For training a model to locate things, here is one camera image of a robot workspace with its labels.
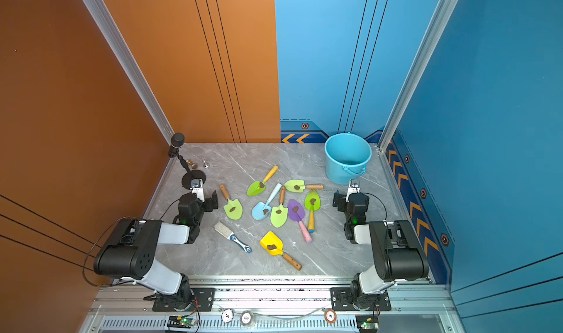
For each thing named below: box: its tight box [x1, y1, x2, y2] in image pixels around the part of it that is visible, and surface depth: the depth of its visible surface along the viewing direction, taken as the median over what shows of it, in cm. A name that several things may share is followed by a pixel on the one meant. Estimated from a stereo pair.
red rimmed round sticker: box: [324, 308, 338, 325], surface depth 72 cm
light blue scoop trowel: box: [251, 183, 283, 221], surface depth 98 cm
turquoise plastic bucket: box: [324, 132, 373, 185], surface depth 101 cm
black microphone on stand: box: [168, 132, 206, 190], surface depth 96 cm
